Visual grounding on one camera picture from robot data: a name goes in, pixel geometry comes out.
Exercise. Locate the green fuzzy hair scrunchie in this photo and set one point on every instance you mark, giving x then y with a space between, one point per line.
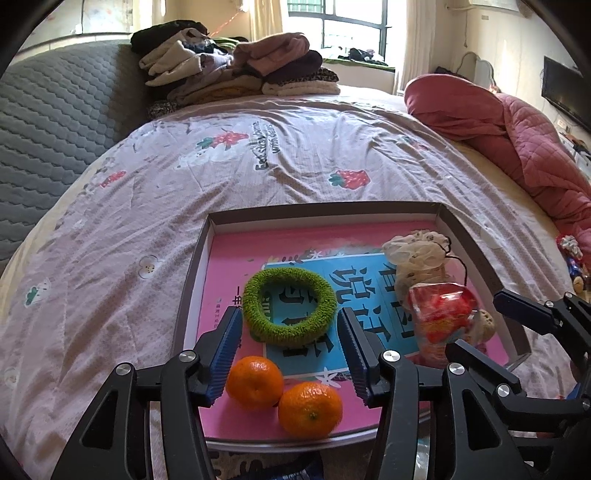
258 318

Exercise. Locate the pink quilted blanket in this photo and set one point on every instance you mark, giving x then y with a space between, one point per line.
508 124

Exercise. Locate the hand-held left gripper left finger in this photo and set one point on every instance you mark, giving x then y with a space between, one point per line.
224 350

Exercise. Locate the strawberry printed bedsheet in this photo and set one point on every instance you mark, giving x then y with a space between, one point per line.
138 194

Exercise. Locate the black flat television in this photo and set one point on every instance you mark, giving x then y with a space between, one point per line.
565 90

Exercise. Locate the red snack bag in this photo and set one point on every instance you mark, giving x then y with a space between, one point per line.
436 323

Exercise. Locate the white mesh pouch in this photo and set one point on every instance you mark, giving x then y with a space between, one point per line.
415 251

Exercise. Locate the blue snack packet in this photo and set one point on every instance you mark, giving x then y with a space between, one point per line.
291 470

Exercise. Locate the orange mandarin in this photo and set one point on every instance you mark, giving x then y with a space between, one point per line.
310 410
254 383

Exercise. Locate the dark cloth on windowsill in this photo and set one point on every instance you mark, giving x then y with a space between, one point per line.
364 55

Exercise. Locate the brown walnut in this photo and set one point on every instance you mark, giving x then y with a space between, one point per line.
485 325

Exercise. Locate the window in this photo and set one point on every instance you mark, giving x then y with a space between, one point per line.
351 25

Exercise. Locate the grey quilted mattress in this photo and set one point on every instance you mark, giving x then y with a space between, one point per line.
51 124

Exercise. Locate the pile of folded clothes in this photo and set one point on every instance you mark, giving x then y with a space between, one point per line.
231 64

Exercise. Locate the white cabinet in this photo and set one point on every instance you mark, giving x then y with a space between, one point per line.
575 143

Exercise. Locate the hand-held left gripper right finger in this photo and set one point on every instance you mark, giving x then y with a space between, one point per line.
355 355

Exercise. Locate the shallow grey cardboard box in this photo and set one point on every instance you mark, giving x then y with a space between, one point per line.
323 210

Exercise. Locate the white chair back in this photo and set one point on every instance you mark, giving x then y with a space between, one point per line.
480 69

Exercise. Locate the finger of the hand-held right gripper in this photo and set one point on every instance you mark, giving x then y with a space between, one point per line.
521 307
480 362

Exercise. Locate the small colourful toy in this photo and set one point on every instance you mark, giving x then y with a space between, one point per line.
572 258

